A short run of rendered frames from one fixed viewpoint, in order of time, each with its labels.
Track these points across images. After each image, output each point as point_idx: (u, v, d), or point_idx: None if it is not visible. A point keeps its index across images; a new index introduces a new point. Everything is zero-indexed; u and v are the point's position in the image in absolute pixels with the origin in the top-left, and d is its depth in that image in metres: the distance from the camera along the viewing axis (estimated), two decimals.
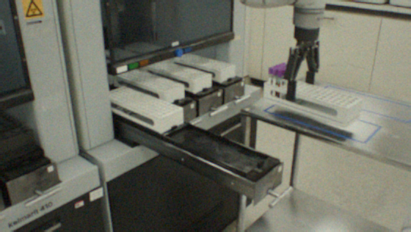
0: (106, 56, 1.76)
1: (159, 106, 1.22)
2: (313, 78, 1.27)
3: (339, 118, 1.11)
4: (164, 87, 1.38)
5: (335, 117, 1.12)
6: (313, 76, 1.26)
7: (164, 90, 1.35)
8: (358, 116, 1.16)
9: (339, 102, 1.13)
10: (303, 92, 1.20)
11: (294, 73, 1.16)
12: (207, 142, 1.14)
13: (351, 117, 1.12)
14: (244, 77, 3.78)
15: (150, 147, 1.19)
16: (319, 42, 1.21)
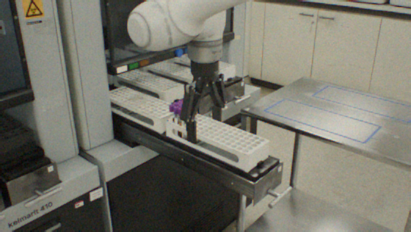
0: (106, 56, 1.76)
1: (158, 106, 1.22)
2: (221, 114, 1.13)
3: (241, 165, 0.98)
4: (164, 87, 1.38)
5: (237, 163, 0.98)
6: (221, 112, 1.13)
7: (164, 90, 1.35)
8: (266, 159, 1.03)
9: (242, 145, 1.00)
10: (205, 132, 1.06)
11: (192, 113, 1.02)
12: None
13: (256, 162, 0.99)
14: (244, 77, 3.78)
15: (150, 147, 1.19)
16: (223, 75, 1.07)
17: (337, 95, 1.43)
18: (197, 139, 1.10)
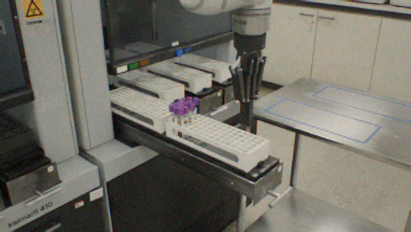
0: (106, 56, 1.76)
1: (158, 106, 1.22)
2: (240, 111, 0.96)
3: (241, 165, 0.98)
4: (164, 87, 1.38)
5: (237, 163, 0.98)
6: (240, 108, 0.96)
7: (164, 90, 1.35)
8: (266, 159, 1.03)
9: (242, 145, 1.00)
10: (205, 132, 1.06)
11: None
12: None
13: (256, 162, 0.99)
14: None
15: (150, 147, 1.19)
16: (229, 68, 0.89)
17: (337, 95, 1.43)
18: (197, 140, 1.10)
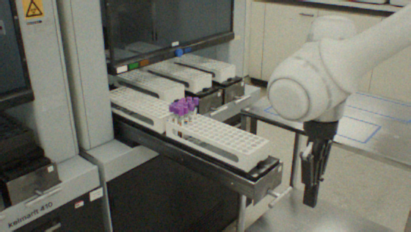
0: (106, 56, 1.76)
1: (158, 106, 1.22)
2: (305, 192, 0.91)
3: (241, 165, 0.98)
4: (164, 87, 1.38)
5: (237, 163, 0.98)
6: (305, 190, 0.90)
7: (164, 90, 1.35)
8: (266, 159, 1.03)
9: (242, 145, 1.00)
10: (205, 132, 1.06)
11: None
12: None
13: (256, 162, 0.99)
14: (244, 77, 3.78)
15: (150, 147, 1.19)
16: (299, 155, 0.83)
17: None
18: (197, 140, 1.10)
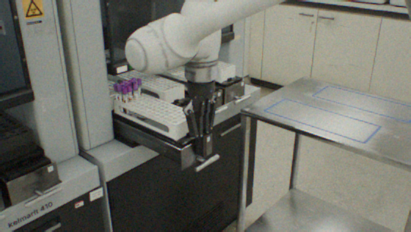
0: (106, 56, 1.76)
1: (111, 87, 1.37)
2: (195, 144, 1.12)
3: (171, 134, 1.13)
4: (164, 87, 1.38)
5: (168, 133, 1.13)
6: (195, 142, 1.11)
7: (164, 90, 1.35)
8: None
9: (174, 118, 1.15)
10: (145, 108, 1.21)
11: (203, 124, 1.13)
12: None
13: (186, 132, 1.14)
14: (244, 77, 3.78)
15: None
16: (183, 110, 1.04)
17: (337, 95, 1.43)
18: (139, 115, 1.25)
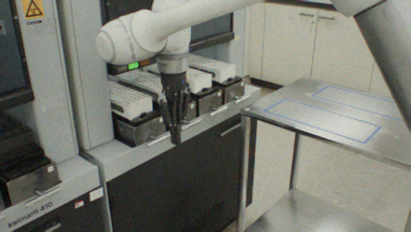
0: None
1: None
2: (169, 133, 1.18)
3: (125, 114, 1.25)
4: None
5: (123, 113, 1.26)
6: (169, 131, 1.18)
7: None
8: (150, 112, 1.30)
9: (129, 100, 1.28)
10: None
11: (177, 114, 1.19)
12: None
13: (139, 113, 1.27)
14: (244, 77, 3.78)
15: None
16: (155, 100, 1.10)
17: (337, 95, 1.43)
18: None
